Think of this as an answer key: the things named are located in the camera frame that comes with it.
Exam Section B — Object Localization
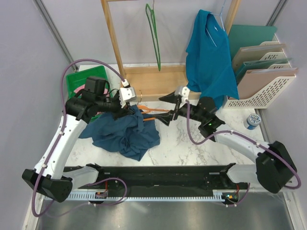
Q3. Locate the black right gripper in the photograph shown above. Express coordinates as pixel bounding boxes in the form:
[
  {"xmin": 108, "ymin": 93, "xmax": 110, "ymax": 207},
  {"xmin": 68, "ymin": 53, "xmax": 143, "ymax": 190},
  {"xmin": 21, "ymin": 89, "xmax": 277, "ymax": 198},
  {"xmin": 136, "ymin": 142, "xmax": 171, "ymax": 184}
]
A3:
[{"xmin": 153, "ymin": 91, "xmax": 205, "ymax": 126}]

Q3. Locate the orange plastic hanger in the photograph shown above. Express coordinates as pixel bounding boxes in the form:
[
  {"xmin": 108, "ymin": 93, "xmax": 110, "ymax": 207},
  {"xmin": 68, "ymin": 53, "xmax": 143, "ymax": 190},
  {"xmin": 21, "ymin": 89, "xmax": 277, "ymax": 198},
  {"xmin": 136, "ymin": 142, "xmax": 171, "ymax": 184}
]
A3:
[{"xmin": 137, "ymin": 91, "xmax": 169, "ymax": 114}]

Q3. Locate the dark blue t-shirt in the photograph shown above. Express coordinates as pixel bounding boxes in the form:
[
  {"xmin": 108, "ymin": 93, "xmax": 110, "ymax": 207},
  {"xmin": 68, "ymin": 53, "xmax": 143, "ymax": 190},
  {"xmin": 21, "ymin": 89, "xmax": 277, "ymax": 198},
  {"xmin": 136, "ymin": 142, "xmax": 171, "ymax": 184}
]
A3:
[{"xmin": 79, "ymin": 105, "xmax": 160, "ymax": 161}]

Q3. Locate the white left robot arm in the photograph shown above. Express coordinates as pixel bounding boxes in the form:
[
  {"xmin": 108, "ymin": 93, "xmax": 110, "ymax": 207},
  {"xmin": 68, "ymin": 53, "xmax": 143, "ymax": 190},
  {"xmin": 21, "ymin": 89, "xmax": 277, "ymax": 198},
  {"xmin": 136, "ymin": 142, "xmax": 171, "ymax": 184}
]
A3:
[{"xmin": 22, "ymin": 76, "xmax": 136, "ymax": 203}]

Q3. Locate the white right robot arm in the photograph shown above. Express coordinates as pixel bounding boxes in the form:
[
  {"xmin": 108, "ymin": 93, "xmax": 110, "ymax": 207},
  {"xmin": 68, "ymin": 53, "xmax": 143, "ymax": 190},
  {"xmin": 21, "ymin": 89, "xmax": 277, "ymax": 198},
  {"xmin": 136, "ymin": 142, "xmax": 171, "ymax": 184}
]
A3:
[{"xmin": 156, "ymin": 91, "xmax": 301, "ymax": 194}]

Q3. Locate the teal t-shirt on rack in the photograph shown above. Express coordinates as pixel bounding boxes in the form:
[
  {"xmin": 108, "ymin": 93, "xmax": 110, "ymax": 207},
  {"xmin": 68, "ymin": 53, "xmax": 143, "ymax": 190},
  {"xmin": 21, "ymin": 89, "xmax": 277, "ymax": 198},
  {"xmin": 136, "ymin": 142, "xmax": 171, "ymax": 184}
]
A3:
[{"xmin": 186, "ymin": 10, "xmax": 239, "ymax": 108}]

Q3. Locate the green plastic hanger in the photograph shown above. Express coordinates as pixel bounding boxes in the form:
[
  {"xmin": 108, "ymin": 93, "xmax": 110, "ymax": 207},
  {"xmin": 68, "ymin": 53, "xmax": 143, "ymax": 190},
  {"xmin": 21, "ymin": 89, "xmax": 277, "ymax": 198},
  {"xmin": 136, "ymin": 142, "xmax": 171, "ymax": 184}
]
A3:
[{"xmin": 145, "ymin": 1, "xmax": 161, "ymax": 71}]

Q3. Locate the green plastic tray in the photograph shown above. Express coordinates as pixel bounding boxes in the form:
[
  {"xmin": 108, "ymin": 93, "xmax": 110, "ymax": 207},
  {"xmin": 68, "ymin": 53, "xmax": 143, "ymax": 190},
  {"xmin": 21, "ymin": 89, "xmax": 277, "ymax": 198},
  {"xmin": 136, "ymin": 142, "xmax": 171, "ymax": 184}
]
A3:
[{"xmin": 66, "ymin": 65, "xmax": 108, "ymax": 120}]

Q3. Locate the pink cloth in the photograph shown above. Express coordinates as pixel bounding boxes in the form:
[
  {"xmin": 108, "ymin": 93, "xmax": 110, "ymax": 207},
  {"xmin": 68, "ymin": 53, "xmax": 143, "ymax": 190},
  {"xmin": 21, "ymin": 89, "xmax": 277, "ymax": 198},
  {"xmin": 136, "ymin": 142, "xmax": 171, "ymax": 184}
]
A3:
[{"xmin": 73, "ymin": 85, "xmax": 108, "ymax": 96}]

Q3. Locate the wooden clothes rack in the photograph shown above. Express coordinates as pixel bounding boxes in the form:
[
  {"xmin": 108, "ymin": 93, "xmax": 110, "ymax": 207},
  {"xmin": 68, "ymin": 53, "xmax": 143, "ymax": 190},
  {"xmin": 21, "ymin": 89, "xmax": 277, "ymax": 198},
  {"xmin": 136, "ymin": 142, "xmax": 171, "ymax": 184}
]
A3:
[{"xmin": 101, "ymin": 0, "xmax": 241, "ymax": 101}]

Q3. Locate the round blue patterned tin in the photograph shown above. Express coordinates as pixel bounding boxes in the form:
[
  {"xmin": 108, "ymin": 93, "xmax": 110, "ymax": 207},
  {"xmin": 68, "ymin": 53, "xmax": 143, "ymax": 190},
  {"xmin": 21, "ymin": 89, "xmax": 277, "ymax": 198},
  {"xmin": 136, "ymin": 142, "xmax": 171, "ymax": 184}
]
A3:
[{"xmin": 244, "ymin": 114, "xmax": 261, "ymax": 130}]

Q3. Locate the pink folder front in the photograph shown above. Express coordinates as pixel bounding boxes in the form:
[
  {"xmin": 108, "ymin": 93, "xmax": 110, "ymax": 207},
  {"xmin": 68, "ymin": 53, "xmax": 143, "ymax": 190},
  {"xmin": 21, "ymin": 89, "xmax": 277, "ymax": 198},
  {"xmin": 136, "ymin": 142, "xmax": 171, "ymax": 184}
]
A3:
[{"xmin": 237, "ymin": 68, "xmax": 298, "ymax": 100}]

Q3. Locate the white perforated file organizer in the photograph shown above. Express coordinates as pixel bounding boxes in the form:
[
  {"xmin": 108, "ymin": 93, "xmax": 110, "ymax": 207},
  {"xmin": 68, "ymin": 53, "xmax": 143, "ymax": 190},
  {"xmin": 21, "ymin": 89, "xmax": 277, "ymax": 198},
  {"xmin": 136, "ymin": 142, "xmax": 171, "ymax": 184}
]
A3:
[{"xmin": 223, "ymin": 41, "xmax": 297, "ymax": 109}]

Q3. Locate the beige folder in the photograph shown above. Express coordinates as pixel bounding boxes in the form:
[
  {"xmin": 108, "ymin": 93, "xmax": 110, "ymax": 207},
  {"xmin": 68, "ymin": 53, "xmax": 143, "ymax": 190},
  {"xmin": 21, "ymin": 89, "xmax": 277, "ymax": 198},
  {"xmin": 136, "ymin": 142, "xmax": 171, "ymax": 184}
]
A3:
[{"xmin": 232, "ymin": 44, "xmax": 286, "ymax": 71}]

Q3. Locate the teal folder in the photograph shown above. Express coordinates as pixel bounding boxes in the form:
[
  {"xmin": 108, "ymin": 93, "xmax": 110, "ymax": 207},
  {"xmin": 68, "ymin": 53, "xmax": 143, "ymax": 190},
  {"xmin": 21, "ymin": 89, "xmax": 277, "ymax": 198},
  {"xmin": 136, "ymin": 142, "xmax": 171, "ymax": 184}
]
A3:
[{"xmin": 228, "ymin": 25, "xmax": 277, "ymax": 58}]

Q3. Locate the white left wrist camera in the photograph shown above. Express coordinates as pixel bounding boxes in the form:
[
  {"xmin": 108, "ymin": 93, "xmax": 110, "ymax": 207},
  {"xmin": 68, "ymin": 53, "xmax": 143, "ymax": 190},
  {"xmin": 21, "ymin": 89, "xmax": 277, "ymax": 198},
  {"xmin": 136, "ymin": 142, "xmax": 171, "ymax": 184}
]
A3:
[{"xmin": 119, "ymin": 87, "xmax": 137, "ymax": 105}]

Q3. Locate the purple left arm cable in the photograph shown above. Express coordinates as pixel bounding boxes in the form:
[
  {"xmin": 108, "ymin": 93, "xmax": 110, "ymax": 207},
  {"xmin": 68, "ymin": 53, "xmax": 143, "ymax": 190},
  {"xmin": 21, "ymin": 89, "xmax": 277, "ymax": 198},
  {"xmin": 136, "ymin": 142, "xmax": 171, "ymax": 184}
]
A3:
[{"xmin": 32, "ymin": 58, "xmax": 130, "ymax": 218}]

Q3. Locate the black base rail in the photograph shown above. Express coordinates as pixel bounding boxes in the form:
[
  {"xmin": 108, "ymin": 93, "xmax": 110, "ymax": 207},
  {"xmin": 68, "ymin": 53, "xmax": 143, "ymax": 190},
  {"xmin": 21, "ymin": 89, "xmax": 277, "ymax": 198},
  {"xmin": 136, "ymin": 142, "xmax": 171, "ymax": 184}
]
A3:
[{"xmin": 82, "ymin": 164, "xmax": 248, "ymax": 196}]

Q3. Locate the white slotted cable duct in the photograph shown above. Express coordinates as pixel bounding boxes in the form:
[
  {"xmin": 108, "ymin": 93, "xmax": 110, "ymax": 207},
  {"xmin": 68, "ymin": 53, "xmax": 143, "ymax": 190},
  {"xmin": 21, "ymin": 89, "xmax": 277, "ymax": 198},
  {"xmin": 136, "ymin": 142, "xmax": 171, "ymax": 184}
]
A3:
[{"xmin": 67, "ymin": 189, "xmax": 238, "ymax": 202}]

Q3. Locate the aluminium frame post left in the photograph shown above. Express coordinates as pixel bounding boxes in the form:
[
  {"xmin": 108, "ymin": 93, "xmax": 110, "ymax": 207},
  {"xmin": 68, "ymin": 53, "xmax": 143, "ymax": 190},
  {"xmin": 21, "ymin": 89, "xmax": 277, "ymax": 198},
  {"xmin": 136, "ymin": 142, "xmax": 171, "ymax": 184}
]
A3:
[{"xmin": 33, "ymin": 0, "xmax": 74, "ymax": 63}]

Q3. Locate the aluminium frame post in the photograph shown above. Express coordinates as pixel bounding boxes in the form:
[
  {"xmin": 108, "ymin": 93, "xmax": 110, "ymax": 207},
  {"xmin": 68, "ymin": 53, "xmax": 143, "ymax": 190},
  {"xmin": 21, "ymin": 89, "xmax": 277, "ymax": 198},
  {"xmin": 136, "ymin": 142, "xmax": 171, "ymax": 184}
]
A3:
[
  {"xmin": 266, "ymin": 0, "xmax": 288, "ymax": 26},
  {"xmin": 33, "ymin": 0, "xmax": 74, "ymax": 63}
]

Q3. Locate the light blue wire hanger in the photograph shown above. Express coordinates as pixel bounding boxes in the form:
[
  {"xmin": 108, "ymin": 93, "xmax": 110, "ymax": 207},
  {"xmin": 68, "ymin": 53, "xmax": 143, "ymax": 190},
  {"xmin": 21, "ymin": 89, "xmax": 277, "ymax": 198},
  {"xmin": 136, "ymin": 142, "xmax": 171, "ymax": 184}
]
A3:
[{"xmin": 205, "ymin": 0, "xmax": 226, "ymax": 47}]

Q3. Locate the aluminium frame post right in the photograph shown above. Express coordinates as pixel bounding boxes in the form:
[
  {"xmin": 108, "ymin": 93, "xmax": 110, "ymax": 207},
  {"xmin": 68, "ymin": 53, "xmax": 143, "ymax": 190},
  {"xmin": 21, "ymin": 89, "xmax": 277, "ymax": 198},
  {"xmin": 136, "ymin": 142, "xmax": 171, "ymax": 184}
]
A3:
[{"xmin": 266, "ymin": 0, "xmax": 288, "ymax": 26}]

